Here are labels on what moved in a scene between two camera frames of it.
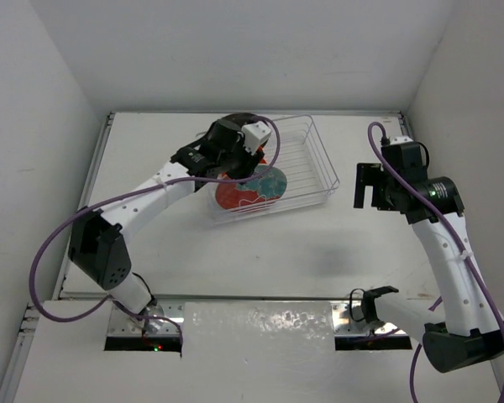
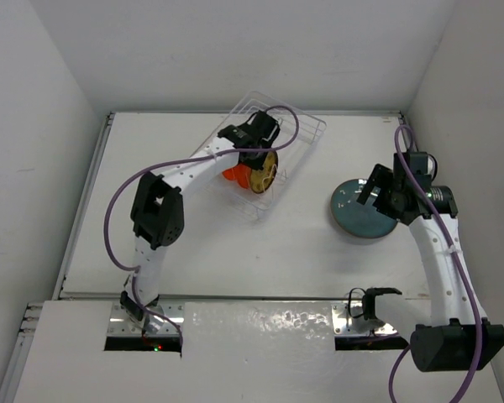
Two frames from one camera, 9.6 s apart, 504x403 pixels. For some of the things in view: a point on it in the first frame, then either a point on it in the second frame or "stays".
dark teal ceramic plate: (241, 118) to (355, 218)
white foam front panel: (233, 353) stays
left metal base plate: (156, 319) stays
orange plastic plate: (229, 196) to (262, 179)
